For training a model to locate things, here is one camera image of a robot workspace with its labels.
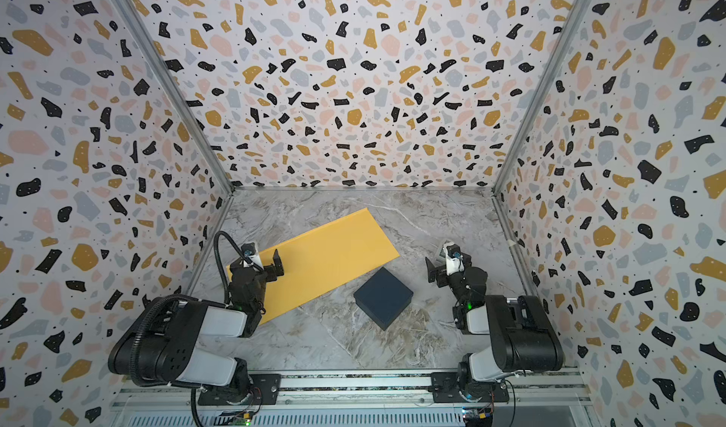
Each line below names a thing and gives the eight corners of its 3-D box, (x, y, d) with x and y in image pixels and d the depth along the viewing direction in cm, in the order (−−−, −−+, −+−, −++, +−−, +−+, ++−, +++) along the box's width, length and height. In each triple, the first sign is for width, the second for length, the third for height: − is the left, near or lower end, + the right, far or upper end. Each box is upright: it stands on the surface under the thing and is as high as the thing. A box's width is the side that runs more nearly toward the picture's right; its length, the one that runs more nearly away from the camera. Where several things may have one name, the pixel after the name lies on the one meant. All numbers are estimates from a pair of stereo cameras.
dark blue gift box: (355, 302, 91) (354, 293, 86) (382, 276, 97) (383, 266, 92) (383, 330, 86) (384, 322, 80) (411, 301, 92) (413, 292, 86)
